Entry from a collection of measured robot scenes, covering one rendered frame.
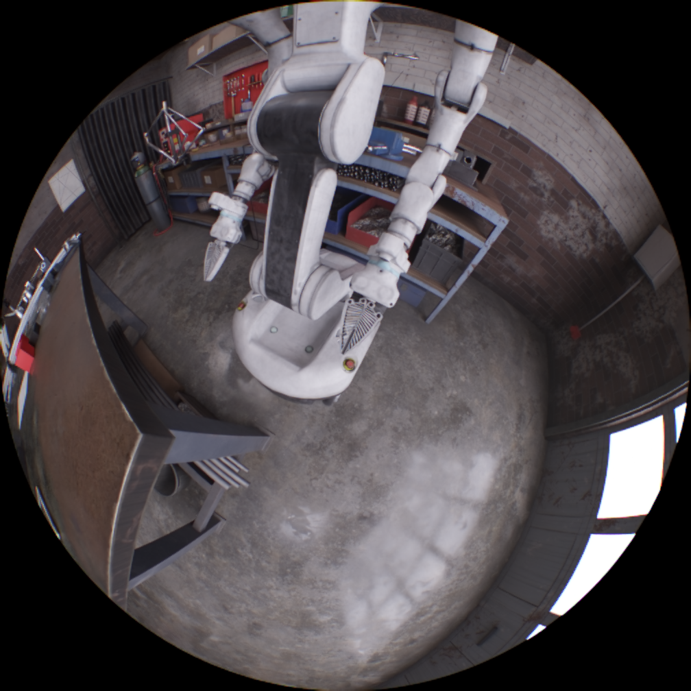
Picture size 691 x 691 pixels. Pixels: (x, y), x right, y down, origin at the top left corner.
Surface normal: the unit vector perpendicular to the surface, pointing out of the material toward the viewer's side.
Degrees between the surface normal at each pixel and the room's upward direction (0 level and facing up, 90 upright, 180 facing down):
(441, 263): 90
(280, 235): 70
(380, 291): 43
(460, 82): 93
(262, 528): 0
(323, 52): 95
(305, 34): 96
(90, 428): 0
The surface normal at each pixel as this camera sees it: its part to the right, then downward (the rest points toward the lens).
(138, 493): 0.88, 0.46
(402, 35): -0.46, 0.78
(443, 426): 0.11, -0.42
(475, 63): -0.10, 0.97
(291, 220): -0.39, 0.59
